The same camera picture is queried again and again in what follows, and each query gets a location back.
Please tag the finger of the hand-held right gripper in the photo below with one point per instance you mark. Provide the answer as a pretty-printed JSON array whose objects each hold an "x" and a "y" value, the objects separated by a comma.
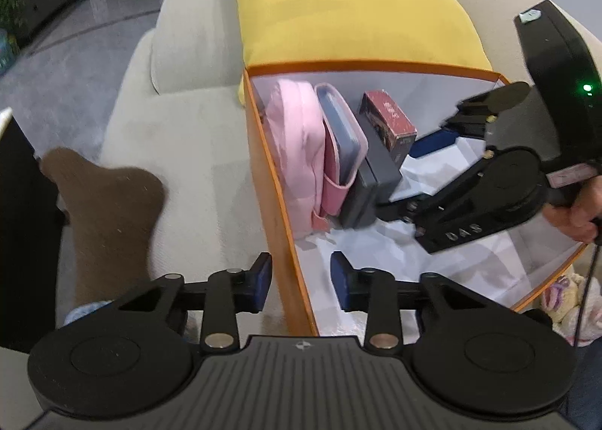
[
  {"x": 437, "y": 142},
  {"x": 399, "y": 211}
]

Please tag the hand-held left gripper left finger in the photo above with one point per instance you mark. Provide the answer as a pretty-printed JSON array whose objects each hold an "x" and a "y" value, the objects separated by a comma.
[{"x": 261, "y": 281}]

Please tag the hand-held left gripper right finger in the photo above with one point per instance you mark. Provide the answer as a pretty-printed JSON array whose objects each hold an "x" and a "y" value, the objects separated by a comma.
[{"x": 341, "y": 284}]

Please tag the dark grey box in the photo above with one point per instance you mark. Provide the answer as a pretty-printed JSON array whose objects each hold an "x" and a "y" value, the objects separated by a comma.
[{"x": 364, "y": 194}]

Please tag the dark red box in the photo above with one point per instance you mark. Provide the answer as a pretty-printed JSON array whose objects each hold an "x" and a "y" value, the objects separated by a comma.
[{"x": 390, "y": 121}]

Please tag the orange cardboard box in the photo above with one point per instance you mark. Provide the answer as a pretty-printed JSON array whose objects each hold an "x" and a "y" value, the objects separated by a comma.
[{"x": 399, "y": 79}]

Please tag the pink case with clear window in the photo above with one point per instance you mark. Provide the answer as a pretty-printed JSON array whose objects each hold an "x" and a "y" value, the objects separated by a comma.
[{"x": 341, "y": 133}]

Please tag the pink puffy pouch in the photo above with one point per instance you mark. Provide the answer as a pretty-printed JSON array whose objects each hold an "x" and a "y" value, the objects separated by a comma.
[{"x": 294, "y": 152}]

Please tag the person's right hand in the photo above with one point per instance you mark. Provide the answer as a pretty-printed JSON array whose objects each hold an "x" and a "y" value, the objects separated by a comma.
[{"x": 581, "y": 213}]

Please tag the white tissue paper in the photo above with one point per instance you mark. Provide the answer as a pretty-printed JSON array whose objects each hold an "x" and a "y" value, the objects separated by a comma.
[{"x": 447, "y": 270}]

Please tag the yellow pillow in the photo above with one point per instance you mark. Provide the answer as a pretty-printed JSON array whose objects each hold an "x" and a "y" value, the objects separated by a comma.
[{"x": 352, "y": 11}]

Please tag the beige sofa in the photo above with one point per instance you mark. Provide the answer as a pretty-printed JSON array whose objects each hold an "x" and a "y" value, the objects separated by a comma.
[{"x": 188, "y": 128}]

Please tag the white pink crocheted bunny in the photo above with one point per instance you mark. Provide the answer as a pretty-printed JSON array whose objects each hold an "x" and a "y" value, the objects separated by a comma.
[{"x": 562, "y": 303}]

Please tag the person's right leg in jeans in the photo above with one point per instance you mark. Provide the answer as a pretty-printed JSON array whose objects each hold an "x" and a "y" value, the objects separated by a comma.
[{"x": 588, "y": 383}]

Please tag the large water jug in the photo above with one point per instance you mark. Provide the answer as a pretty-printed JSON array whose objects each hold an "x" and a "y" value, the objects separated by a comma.
[{"x": 7, "y": 51}]

